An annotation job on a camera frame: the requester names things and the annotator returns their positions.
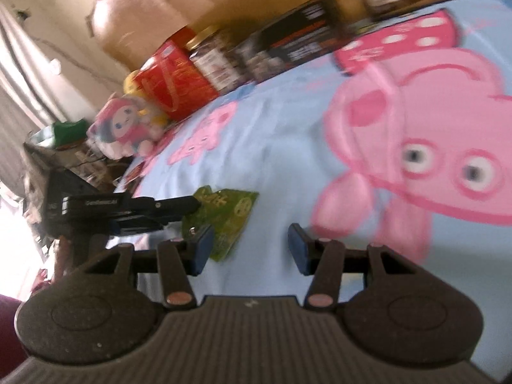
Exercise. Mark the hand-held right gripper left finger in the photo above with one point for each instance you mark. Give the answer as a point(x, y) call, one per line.
point(202, 250)

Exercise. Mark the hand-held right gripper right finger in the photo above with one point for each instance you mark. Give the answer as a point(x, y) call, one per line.
point(298, 250)

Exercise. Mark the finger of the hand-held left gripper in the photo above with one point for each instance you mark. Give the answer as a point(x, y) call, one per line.
point(140, 226)
point(176, 207)

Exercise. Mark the dark green snack packet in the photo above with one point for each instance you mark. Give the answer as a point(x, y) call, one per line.
point(228, 216)

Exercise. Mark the cluttered side table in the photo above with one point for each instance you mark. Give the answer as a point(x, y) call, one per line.
point(80, 160)

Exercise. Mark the small red card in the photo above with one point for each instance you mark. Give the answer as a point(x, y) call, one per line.
point(134, 174)

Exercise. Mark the green bag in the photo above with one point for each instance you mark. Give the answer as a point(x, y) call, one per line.
point(70, 132)

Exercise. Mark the pink plush toy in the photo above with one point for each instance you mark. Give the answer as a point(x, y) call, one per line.
point(120, 128)

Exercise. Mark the yellow plush duck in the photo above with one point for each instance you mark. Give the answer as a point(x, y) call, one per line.
point(154, 118)

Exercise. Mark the pig printed blue blanket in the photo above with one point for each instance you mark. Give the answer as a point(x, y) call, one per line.
point(280, 148)

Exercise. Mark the red gift box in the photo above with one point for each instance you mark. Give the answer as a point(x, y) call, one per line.
point(176, 80)

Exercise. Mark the dark red clothing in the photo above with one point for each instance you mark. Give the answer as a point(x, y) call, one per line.
point(12, 332)

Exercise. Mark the gold lid cashew jar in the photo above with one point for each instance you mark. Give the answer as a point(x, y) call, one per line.
point(216, 60)

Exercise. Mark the grey striped curtain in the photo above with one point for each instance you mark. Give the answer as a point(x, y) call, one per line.
point(20, 68)

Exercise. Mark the black tin box with sheep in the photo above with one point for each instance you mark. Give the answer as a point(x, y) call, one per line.
point(296, 36)

